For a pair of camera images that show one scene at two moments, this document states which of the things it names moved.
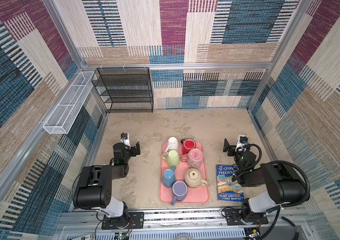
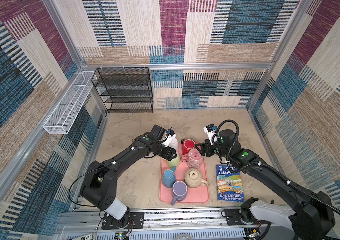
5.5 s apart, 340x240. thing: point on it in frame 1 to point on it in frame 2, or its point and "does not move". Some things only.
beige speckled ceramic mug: (193, 178) does not move
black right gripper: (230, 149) to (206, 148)
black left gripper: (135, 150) to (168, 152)
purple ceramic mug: (179, 189) does not move
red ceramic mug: (187, 144) does not move
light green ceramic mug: (172, 158) does not move
